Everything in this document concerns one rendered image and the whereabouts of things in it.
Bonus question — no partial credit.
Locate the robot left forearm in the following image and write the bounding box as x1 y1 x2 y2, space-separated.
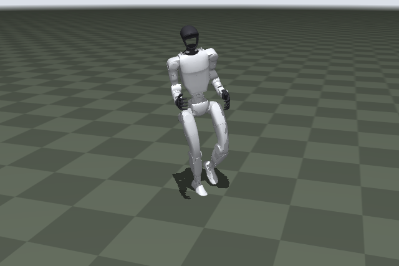
211 74 228 98

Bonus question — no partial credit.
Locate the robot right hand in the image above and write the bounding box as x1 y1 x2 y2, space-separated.
175 93 187 110

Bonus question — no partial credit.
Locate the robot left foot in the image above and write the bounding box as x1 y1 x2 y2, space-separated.
203 160 218 184

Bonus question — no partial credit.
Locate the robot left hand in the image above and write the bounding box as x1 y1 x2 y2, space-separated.
222 89 230 110

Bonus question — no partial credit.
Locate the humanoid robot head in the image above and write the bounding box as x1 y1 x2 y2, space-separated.
180 25 199 55

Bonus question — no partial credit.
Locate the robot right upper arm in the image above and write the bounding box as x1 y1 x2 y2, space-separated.
166 56 181 92

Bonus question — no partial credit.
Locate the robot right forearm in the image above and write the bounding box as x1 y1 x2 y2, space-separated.
171 85 182 103

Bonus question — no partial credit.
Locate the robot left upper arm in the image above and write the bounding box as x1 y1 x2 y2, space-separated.
205 48 218 80

